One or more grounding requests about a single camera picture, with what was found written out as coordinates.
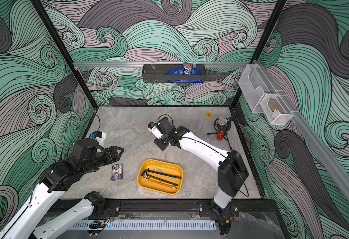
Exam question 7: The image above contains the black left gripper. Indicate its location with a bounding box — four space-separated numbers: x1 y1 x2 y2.
80 145 124 176

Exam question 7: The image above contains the large black hex key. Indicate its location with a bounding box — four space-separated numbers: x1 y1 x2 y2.
141 169 182 179

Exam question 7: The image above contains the blue sleeved hex key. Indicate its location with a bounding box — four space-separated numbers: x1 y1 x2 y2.
153 168 169 178

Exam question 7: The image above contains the yellow sleeved hex key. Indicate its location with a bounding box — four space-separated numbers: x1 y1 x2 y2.
147 175 178 187

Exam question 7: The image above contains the small black hex key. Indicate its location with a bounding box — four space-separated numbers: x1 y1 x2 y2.
143 170 178 186

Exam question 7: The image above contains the orange sleeved hex key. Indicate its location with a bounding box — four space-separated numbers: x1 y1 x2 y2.
145 178 177 189

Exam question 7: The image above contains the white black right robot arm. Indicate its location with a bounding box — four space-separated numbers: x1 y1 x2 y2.
148 117 249 213

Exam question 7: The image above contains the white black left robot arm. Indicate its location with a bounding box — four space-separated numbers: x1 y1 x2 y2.
0 138 125 239

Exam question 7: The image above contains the blue playing cards box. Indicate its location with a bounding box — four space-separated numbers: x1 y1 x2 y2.
111 163 123 181

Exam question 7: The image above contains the yellow storage tray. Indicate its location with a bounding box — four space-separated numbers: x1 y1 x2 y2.
137 159 184 195

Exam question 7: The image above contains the red glitter microphone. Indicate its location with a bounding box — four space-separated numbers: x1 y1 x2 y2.
216 117 228 141

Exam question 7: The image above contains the black microphone tripod stand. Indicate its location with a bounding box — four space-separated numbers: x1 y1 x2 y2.
207 117 233 150

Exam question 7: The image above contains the blue snack package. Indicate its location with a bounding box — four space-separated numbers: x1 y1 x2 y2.
166 63 204 83

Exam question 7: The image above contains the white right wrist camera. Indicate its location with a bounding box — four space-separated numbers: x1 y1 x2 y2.
148 122 163 139

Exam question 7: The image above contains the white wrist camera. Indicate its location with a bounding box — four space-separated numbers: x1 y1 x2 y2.
90 130 106 147
148 122 163 139

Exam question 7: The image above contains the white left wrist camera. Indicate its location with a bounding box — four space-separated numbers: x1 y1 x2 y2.
90 130 106 147

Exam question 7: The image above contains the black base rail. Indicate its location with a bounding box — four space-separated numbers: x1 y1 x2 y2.
105 199 280 218

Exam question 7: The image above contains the black wall shelf basket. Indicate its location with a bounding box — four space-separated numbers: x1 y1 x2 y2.
142 63 206 83

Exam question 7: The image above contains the white slotted cable duct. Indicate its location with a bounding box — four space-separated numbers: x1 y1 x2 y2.
50 220 217 231

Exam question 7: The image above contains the large clear wall bin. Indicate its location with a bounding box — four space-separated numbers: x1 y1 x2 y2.
239 64 275 114

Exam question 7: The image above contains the aluminium back wall rail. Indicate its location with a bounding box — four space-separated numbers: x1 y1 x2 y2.
73 61 249 68

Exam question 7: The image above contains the aluminium wall rail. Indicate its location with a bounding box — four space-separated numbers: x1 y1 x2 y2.
73 61 249 68
253 60 349 202

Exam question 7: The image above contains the small clear wall bin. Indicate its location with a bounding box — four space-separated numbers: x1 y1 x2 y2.
260 93 293 126

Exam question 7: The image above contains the aluminium right wall rail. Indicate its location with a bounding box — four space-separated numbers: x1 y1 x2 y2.
253 60 349 202

